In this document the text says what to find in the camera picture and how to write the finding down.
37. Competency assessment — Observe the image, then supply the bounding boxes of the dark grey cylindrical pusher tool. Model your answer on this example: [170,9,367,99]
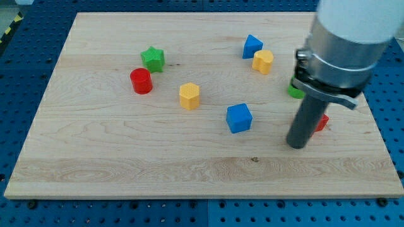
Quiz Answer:
[286,95,329,149]

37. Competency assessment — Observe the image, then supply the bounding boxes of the red block behind tool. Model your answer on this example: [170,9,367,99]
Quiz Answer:
[315,114,330,132]

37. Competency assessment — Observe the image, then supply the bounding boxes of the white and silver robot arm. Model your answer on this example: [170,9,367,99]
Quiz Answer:
[293,0,403,110]

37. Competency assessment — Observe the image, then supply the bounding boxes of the red cylinder block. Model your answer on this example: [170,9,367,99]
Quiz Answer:
[130,68,153,95]

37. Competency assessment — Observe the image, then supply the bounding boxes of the blue cube block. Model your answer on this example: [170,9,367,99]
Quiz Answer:
[226,103,253,134]

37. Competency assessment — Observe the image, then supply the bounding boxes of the yellow heart block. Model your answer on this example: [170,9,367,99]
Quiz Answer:
[252,50,274,75]

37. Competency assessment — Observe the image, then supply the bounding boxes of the light wooden board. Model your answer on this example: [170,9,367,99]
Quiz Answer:
[4,13,403,200]

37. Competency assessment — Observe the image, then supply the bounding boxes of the green star block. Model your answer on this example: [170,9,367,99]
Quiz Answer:
[141,46,165,73]

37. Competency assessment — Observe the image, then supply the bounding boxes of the blue triangle block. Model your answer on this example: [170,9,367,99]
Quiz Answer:
[242,34,264,59]

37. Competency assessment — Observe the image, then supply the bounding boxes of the green cylinder block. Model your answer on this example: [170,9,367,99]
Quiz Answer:
[287,76,305,99]

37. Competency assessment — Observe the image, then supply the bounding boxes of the yellow hexagon block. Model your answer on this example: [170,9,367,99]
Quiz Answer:
[179,83,200,110]

